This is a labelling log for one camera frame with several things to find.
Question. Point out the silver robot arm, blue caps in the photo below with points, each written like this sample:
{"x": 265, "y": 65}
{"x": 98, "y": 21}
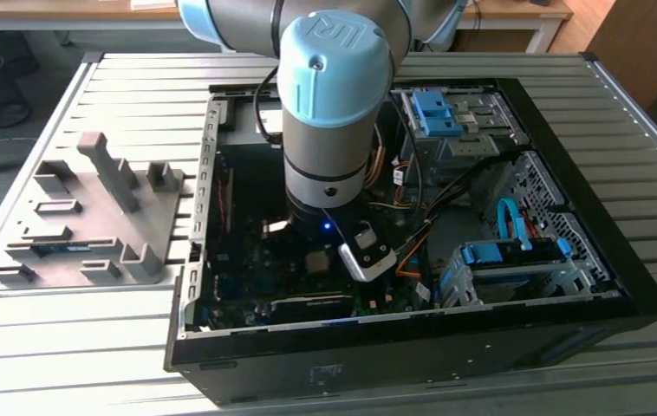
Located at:
{"x": 329, "y": 130}

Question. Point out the CPU socket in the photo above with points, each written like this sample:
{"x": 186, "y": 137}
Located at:
{"x": 320, "y": 276}

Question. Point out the dark green motherboard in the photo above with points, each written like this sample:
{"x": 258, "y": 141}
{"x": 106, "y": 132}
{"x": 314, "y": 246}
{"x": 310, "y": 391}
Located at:
{"x": 259, "y": 277}

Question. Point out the black RAM slot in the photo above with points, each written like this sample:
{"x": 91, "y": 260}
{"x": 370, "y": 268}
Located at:
{"x": 386, "y": 289}
{"x": 370, "y": 291}

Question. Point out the black graphics card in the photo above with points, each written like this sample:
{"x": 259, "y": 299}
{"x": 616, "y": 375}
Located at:
{"x": 312, "y": 307}

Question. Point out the grey power supply unit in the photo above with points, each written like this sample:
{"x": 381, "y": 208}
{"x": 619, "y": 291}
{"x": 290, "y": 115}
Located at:
{"x": 242, "y": 130}

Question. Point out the hard disk in blue carrier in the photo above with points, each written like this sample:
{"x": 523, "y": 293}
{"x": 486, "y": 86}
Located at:
{"x": 481, "y": 253}

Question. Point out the blue plastic drive latch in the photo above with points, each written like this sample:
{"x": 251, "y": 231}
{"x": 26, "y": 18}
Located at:
{"x": 441, "y": 126}
{"x": 429, "y": 103}

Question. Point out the metal drive cage with latches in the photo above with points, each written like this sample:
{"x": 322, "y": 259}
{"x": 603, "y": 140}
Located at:
{"x": 468, "y": 147}

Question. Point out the black PC case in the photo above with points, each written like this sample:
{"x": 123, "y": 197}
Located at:
{"x": 364, "y": 368}

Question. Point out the metal disk bay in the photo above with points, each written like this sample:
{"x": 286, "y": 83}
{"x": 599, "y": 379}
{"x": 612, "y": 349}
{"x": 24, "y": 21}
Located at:
{"x": 513, "y": 271}

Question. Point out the grey parts rack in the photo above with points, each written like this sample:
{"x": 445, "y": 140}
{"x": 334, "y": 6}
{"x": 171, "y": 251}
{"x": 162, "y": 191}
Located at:
{"x": 103, "y": 225}

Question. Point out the RAM stick with blue label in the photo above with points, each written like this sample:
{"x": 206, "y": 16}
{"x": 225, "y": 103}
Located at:
{"x": 66, "y": 249}

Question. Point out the pale blue teach pendant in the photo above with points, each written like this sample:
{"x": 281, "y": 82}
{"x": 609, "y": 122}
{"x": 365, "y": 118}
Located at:
{"x": 446, "y": 19}

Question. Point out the white box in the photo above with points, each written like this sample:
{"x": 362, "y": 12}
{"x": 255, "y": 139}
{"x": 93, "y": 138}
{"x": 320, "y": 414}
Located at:
{"x": 153, "y": 4}

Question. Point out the wooden top desk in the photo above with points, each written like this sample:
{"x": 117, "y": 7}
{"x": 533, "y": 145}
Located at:
{"x": 74, "y": 13}

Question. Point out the brown wooden cabinet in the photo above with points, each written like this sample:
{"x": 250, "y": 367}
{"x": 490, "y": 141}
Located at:
{"x": 652, "y": 43}

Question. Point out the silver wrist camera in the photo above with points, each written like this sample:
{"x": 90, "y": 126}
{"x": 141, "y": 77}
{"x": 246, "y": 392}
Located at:
{"x": 364, "y": 266}

